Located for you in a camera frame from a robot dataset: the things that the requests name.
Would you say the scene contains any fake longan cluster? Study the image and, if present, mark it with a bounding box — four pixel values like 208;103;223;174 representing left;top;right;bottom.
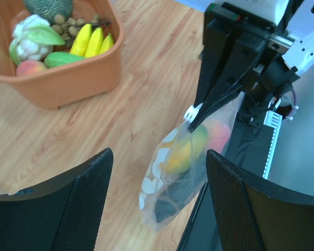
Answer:
51;14;111;49

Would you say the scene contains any fake green pumpkin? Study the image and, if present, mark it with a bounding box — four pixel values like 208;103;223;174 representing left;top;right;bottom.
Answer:
23;0;73;25

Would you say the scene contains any aluminium rail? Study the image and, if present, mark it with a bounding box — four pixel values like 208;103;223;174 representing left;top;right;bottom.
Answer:
262;111;283;179

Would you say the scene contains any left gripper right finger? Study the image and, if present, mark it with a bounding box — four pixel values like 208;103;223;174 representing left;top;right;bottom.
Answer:
206;150;314;250

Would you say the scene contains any fake peach in bag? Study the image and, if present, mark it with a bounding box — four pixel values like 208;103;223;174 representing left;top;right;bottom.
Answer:
207;121;231;154

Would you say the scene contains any fake banana bunch in basin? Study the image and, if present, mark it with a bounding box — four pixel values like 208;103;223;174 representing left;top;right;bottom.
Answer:
70;24;115;58

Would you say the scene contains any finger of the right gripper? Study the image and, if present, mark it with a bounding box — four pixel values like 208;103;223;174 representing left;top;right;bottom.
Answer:
189;36;267;132
195;18;232;106

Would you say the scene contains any polka dot zip bag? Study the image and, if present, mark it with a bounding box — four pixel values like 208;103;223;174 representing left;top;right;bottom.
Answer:
139;93;244;231

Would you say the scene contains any orange plastic basin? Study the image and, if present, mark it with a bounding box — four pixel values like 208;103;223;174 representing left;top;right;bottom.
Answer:
0;0;125;110

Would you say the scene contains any fake green cucumber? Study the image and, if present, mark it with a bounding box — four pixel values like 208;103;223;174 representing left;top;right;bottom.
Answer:
44;51;85;68

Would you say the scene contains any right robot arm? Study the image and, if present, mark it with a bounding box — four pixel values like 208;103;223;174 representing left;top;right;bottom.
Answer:
185;1;314;131

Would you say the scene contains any fake peach in basin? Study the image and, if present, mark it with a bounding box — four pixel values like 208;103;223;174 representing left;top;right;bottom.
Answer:
16;60;48;76

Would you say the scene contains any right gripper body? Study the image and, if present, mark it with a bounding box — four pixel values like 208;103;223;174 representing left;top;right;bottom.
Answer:
204;2;281;92

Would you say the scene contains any fake mango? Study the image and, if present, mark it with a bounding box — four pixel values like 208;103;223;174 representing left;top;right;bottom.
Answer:
161;125;209;175

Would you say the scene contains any fake cauliflower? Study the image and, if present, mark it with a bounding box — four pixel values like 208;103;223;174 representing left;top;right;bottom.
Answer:
9;14;65;65

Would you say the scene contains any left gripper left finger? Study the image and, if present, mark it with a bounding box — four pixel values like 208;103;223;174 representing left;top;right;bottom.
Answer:
0;148;114;250

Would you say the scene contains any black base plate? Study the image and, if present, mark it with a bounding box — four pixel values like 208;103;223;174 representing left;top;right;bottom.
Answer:
177;121;274;250

